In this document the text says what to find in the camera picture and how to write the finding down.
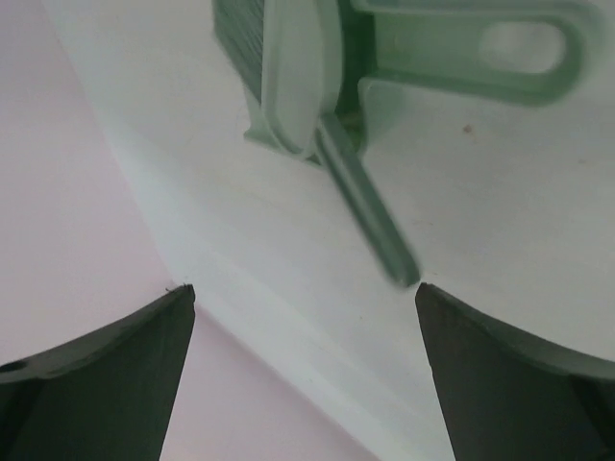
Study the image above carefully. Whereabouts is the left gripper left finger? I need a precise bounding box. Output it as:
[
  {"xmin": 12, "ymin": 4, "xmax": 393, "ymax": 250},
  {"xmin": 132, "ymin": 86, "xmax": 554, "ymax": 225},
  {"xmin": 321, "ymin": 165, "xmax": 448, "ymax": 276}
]
[{"xmin": 1, "ymin": 285, "xmax": 195, "ymax": 460}]

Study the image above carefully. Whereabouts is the green dustpan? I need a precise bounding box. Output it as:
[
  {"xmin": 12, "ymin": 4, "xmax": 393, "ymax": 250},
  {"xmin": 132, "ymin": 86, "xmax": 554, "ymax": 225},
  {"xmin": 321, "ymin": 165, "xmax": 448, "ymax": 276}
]
[{"xmin": 335, "ymin": 1, "xmax": 607, "ymax": 154}]

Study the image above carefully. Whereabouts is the green hand brush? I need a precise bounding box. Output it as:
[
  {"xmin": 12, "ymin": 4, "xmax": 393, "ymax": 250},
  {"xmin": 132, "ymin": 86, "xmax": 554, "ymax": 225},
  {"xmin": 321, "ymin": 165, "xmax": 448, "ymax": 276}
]
[{"xmin": 212, "ymin": 1, "xmax": 420, "ymax": 288}]

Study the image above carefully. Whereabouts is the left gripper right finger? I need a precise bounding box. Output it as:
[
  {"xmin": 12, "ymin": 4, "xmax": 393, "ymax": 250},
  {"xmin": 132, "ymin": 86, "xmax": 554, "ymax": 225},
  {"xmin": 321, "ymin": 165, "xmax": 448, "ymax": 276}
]
[{"xmin": 415, "ymin": 283, "xmax": 614, "ymax": 460}]

